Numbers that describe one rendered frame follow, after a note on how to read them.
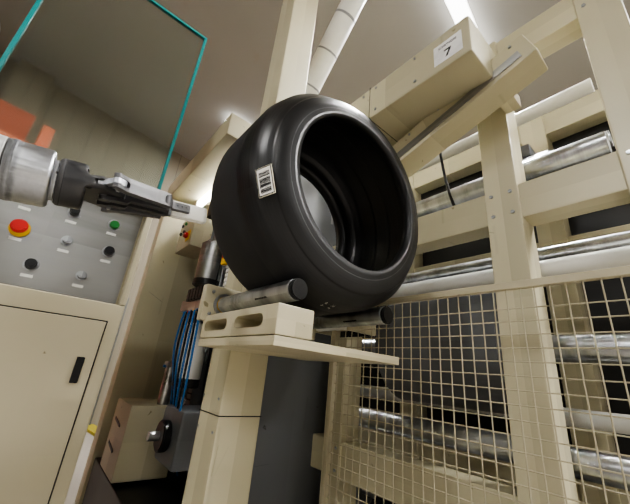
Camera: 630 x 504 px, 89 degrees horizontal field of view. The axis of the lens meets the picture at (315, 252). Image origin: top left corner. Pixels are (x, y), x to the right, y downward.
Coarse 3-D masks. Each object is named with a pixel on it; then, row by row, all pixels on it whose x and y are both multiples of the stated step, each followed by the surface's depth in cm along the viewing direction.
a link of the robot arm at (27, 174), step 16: (16, 144) 45; (32, 144) 47; (16, 160) 44; (32, 160) 45; (48, 160) 46; (0, 176) 43; (16, 176) 44; (32, 176) 45; (48, 176) 46; (0, 192) 44; (16, 192) 45; (32, 192) 46; (48, 192) 48
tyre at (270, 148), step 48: (240, 144) 73; (288, 144) 67; (336, 144) 104; (384, 144) 91; (240, 192) 68; (288, 192) 64; (336, 192) 115; (384, 192) 107; (240, 240) 71; (288, 240) 64; (336, 240) 115; (384, 240) 106; (336, 288) 70; (384, 288) 78
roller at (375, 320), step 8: (352, 312) 87; (360, 312) 85; (368, 312) 82; (376, 312) 80; (384, 312) 79; (392, 312) 81; (320, 320) 96; (328, 320) 93; (336, 320) 91; (344, 320) 88; (352, 320) 86; (360, 320) 84; (368, 320) 82; (376, 320) 80; (384, 320) 79; (320, 328) 98
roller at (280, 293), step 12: (264, 288) 71; (276, 288) 66; (288, 288) 63; (300, 288) 64; (228, 300) 83; (240, 300) 78; (252, 300) 73; (264, 300) 70; (276, 300) 67; (288, 300) 65
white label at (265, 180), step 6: (264, 168) 63; (270, 168) 63; (258, 174) 64; (264, 174) 63; (270, 174) 63; (258, 180) 64; (264, 180) 63; (270, 180) 63; (258, 186) 64; (264, 186) 63; (270, 186) 63; (258, 192) 64; (264, 192) 63; (270, 192) 62
